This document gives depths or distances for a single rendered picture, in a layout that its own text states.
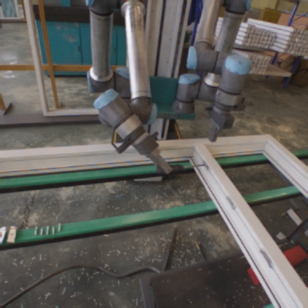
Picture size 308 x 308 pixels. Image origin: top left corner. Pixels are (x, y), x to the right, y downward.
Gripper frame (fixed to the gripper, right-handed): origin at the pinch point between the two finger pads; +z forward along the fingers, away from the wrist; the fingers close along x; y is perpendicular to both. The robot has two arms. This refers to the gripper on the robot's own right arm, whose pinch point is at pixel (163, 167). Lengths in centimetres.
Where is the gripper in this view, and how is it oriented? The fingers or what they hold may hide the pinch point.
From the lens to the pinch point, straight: 75.1
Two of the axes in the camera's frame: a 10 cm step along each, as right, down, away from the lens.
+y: 7.2, -6.6, 2.3
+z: 6.4, 7.5, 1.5
